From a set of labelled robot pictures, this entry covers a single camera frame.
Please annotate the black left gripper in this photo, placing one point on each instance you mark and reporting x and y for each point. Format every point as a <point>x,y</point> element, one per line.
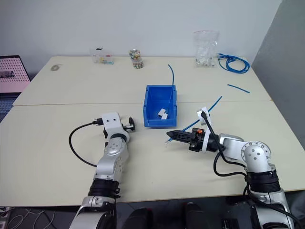
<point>130,123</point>

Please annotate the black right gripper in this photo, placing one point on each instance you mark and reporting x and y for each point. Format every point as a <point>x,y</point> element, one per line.
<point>196,140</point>

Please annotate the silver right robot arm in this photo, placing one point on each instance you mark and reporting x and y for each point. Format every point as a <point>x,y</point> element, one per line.
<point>255,152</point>

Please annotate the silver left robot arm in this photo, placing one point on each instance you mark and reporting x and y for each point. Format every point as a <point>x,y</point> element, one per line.
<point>111,165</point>

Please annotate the white coupler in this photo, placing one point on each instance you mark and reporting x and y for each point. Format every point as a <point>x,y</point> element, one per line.
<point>164,116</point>
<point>162,111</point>

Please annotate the blue plastic bin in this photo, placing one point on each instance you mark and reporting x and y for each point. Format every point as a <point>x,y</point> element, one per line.
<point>152,100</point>

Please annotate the jar of colourful beads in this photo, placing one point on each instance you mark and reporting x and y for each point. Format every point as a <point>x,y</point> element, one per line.
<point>136,58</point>

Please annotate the clear box of small parts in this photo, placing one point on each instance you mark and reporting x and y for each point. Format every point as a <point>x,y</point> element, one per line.
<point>102,57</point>

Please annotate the dark rounded shape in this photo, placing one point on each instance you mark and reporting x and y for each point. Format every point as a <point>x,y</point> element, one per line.
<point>194,217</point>
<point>140,219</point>

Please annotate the clear bag of white couplers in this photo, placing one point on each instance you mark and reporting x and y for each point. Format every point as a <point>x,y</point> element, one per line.
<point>206,51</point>

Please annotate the grey tape roll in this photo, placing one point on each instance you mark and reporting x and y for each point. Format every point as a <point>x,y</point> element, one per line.
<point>54,68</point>

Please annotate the black box under table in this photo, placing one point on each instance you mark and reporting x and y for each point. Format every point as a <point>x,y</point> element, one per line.
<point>240,214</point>

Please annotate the laptop with pink screen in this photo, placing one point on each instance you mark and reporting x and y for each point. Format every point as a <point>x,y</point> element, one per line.
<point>12,74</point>

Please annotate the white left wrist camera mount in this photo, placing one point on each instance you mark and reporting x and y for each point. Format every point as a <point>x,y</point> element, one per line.
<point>112,120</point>

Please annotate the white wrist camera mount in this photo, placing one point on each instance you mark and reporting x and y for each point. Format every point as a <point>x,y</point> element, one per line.
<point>112,120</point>
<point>207,114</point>

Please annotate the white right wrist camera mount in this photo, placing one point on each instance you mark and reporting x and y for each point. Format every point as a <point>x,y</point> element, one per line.
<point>207,114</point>

